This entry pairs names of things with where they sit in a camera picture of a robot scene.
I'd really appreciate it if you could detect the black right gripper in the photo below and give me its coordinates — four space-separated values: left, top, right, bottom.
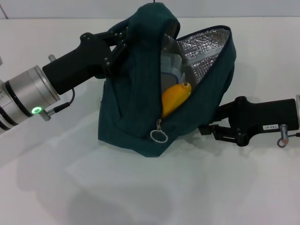
198 96 300 148

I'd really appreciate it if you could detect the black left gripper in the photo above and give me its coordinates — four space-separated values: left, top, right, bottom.
42 28 129 96

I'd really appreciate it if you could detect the yellow toy banana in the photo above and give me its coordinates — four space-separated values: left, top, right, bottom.
161 82 192 120

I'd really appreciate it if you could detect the clear plastic lidded food container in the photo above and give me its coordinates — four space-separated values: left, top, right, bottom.
160 54 186 89

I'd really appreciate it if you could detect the dark blue insulated lunch bag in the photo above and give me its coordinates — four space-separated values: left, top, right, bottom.
97 2 237 159

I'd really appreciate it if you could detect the white ring zipper pull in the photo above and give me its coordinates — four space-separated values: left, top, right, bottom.
150 119 169 143

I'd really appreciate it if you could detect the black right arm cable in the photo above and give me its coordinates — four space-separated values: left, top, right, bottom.
277 123 300 148

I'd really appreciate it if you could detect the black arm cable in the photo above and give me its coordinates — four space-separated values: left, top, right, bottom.
277 123 300 148
42 88 75 121

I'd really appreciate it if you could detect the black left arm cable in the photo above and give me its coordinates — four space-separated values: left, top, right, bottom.
42 88 75 121

